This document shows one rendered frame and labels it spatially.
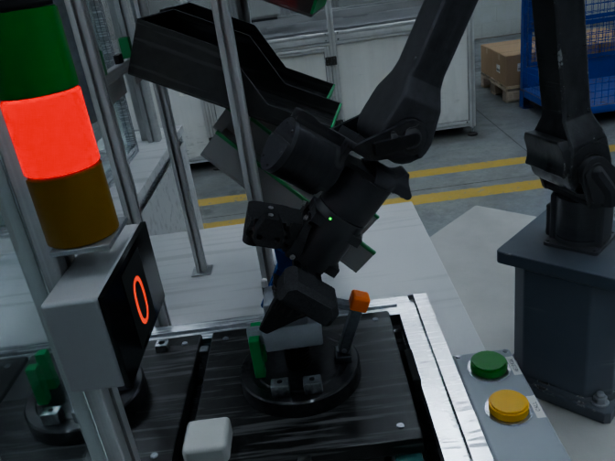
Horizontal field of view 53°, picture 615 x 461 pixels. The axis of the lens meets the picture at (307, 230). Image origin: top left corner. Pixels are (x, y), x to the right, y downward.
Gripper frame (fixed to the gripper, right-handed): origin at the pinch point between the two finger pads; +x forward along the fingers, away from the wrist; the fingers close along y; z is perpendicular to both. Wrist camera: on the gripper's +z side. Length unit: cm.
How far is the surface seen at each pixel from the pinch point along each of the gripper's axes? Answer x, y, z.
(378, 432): 2.8, 10.5, -13.7
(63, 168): -11.1, 21.2, 22.9
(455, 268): -2, -41, -36
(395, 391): 1.0, 4.7, -15.7
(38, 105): -14.0, 21.3, 25.8
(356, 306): -3.9, 1.0, -7.4
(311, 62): 19, -396, -35
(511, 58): -69, -475, -185
